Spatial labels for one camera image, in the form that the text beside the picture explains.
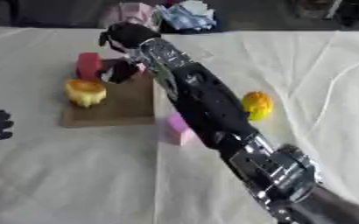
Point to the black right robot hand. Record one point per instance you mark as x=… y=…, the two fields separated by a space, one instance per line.
x=129 y=34

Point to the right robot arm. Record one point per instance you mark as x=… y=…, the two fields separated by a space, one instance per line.
x=208 y=102

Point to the tan cardboard box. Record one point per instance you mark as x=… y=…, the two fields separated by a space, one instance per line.
x=117 y=105

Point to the pink bag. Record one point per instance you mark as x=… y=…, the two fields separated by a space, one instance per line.
x=129 y=14

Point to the red block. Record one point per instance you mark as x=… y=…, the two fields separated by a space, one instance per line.
x=89 y=66

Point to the blue and white bag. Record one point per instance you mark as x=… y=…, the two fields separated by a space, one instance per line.
x=186 y=16

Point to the yellow toy cake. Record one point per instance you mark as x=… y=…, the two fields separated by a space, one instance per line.
x=85 y=92

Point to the pink block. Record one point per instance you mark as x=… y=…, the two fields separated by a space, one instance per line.
x=177 y=130

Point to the yellow toy fruit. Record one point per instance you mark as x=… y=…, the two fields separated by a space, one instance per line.
x=257 y=105

